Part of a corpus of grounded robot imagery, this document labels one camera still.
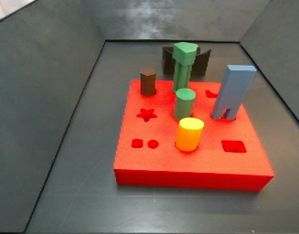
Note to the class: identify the black curved fixture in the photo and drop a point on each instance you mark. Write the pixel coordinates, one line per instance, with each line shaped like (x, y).
(199, 66)

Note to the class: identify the red peg board base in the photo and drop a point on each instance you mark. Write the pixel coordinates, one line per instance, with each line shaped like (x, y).
(228, 160)

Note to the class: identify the yellow cylinder peg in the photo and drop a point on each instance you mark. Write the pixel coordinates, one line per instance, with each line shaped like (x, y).
(189, 128)

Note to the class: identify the green cylinder peg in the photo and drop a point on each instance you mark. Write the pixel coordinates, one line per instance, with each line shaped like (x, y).
(183, 103)

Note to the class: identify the brown hexagonal peg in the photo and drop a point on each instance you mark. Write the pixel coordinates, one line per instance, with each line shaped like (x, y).
(147, 81)

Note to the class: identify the tall green triangular peg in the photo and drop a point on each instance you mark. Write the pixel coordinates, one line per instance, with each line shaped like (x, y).
(184, 53)

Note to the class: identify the blue rectangular arch peg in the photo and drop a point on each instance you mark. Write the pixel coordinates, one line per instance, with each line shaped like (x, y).
(233, 87)

